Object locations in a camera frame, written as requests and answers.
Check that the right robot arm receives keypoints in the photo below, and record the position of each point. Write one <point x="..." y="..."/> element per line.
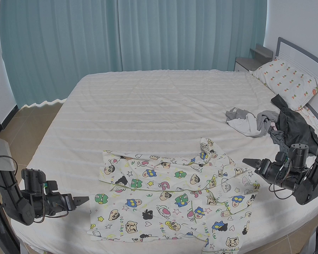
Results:
<point x="308" y="186"/>

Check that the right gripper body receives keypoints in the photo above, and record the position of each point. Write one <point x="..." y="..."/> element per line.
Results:
<point x="269" y="169"/>

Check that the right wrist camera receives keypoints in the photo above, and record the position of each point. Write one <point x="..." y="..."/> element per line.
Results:
<point x="281" y="158"/>

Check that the grey white bedside table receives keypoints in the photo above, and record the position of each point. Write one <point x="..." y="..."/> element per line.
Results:
<point x="250" y="62"/>

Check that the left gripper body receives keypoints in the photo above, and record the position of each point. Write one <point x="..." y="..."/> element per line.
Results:
<point x="58" y="204"/>

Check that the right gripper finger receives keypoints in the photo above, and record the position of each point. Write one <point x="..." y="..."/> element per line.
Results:
<point x="253" y="167"/>
<point x="252" y="161"/>

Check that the white printed pyjama top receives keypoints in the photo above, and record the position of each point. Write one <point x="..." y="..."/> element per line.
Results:
<point x="159" y="194"/>

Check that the blue-green curtain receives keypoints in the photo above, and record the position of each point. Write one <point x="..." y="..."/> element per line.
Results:
<point x="188" y="22"/>
<point x="55" y="36"/>

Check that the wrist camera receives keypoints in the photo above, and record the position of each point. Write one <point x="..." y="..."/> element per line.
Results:
<point x="281" y="158"/>
<point x="51" y="186"/>

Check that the bed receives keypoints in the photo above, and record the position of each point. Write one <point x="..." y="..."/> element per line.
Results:
<point x="148" y="110"/>

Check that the pile of clothes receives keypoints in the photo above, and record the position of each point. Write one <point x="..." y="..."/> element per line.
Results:
<point x="294" y="126"/>

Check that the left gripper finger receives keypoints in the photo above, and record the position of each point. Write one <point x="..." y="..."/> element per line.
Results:
<point x="79" y="204"/>
<point x="79" y="199"/>

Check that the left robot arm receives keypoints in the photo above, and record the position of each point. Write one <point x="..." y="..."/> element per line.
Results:
<point x="14" y="197"/>

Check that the white printed pillow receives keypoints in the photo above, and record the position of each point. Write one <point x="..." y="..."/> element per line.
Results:
<point x="286" y="78"/>
<point x="311" y="120"/>

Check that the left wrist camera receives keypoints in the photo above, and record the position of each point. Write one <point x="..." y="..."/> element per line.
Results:
<point x="51" y="186"/>

